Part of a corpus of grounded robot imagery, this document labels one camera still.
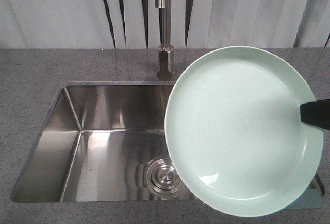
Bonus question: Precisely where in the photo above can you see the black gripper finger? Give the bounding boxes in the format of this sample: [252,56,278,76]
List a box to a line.
[300,99,330,130]

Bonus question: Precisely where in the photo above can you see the mint green round plate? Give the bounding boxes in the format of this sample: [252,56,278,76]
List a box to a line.
[164,46,325,217]

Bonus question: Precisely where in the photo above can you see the grey roll-up drying rack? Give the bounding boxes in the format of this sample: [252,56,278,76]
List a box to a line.
[284,181,325,210]

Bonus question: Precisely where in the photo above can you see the round steel sink drain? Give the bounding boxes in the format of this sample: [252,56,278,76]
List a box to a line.
[144,156,184,200]

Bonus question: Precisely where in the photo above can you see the stainless steel faucet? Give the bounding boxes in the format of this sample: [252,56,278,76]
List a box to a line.
[155,0,174,81]

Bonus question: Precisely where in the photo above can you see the stainless steel sink basin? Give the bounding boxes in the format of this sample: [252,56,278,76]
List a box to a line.
[10,81,326,204]

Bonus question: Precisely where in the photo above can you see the white pleated curtain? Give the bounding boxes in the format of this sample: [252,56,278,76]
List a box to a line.
[1,0,329,49]

